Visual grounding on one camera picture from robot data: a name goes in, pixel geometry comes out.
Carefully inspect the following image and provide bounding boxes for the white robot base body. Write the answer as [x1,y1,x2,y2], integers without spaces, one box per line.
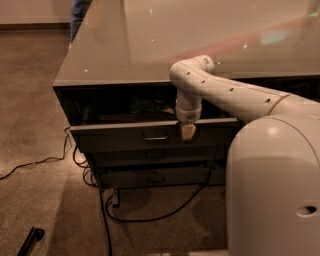
[226,115,320,256]

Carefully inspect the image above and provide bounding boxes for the person leg in jeans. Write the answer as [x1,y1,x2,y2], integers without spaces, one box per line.
[70,0,92,42]

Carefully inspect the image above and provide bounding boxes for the dark cabinet with glossy top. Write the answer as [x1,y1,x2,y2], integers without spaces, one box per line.
[53,0,320,189]

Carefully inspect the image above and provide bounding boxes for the black bar on floor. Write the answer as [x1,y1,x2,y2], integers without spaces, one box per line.
[17,227,45,256]

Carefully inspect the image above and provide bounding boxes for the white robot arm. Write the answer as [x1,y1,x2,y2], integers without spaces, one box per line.
[169,55,320,142]

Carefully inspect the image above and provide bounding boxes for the green snack bag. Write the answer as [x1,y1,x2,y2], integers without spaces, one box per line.
[130,99,174,114]

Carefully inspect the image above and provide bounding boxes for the thin black floor cable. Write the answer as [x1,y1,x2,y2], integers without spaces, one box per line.
[0,125,73,181]

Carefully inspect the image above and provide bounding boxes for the dark drawer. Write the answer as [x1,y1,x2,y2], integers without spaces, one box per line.
[101,166,225,189]
[71,118,240,153]
[92,146,217,167]

